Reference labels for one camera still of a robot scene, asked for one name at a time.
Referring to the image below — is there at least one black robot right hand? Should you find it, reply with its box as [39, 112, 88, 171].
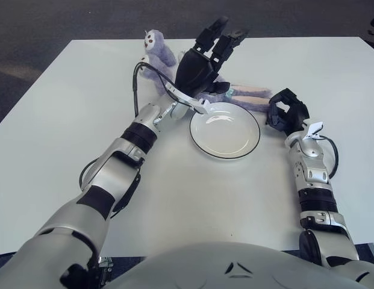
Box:
[266, 88, 310, 133]

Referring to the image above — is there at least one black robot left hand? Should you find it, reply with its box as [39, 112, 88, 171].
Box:
[173, 16, 251, 105]

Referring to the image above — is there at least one purple plush bunny doll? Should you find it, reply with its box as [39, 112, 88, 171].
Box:
[137, 28, 275, 113]

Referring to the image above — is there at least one white plate black rim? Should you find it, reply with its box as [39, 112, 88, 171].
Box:
[189, 102, 261, 160]

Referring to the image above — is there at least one white right wrist connector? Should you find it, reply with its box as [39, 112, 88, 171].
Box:
[304, 121, 325, 140]

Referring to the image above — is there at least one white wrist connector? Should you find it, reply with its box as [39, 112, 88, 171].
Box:
[304, 121, 325, 140]
[167, 84, 210, 116]

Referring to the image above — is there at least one white left wrist connector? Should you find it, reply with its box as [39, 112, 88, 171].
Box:
[167, 84, 210, 116]

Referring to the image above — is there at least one grey robot torso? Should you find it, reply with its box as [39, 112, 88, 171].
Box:
[108, 240, 365, 289]

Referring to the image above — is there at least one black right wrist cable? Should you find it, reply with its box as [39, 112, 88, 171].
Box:
[320, 135, 340, 181]

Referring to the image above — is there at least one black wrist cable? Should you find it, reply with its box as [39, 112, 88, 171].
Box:
[320, 135, 340, 181]
[131, 61, 181, 117]

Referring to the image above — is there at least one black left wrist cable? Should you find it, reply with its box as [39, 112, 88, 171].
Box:
[131, 61, 181, 117]

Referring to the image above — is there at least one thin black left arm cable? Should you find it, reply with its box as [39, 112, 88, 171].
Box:
[78, 156, 100, 193]

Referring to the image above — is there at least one metal table leg bracket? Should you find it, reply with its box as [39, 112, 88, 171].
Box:
[98, 255, 115, 289]

